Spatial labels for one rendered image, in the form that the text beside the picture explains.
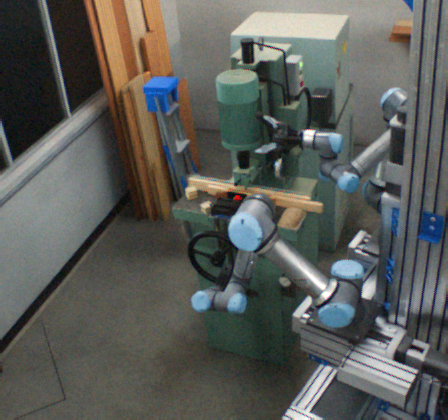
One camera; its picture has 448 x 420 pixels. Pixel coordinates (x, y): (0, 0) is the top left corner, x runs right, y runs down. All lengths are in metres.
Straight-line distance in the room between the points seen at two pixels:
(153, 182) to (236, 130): 1.73
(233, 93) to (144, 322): 1.61
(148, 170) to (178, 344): 1.32
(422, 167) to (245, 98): 0.84
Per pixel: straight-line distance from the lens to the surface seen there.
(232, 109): 2.50
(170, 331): 3.48
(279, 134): 2.38
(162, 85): 3.46
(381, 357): 2.29
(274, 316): 2.98
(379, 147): 2.33
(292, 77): 2.75
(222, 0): 4.96
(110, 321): 3.62
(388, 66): 4.81
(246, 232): 1.94
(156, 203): 4.29
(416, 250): 2.18
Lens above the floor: 2.44
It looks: 33 degrees down
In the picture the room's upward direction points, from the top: 6 degrees counter-clockwise
